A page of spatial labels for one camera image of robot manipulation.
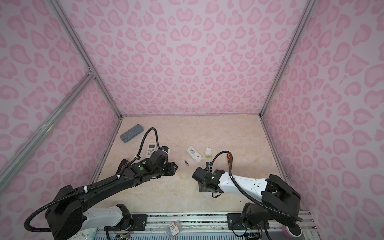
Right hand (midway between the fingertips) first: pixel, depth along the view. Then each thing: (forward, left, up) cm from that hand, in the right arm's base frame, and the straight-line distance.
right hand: (207, 186), depth 83 cm
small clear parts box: (-20, +16, +1) cm, 26 cm away
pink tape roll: (-20, -35, +2) cm, 40 cm away
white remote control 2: (-4, 0, -2) cm, 4 cm away
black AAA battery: (+15, +13, -2) cm, 20 cm away
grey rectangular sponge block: (+36, +54, +1) cm, 65 cm away
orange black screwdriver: (+19, -13, -1) cm, 23 cm away
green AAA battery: (+19, -1, -2) cm, 19 cm away
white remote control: (+20, +8, -1) cm, 22 cm away
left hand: (+8, +18, +8) cm, 21 cm away
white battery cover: (+24, -1, -3) cm, 24 cm away
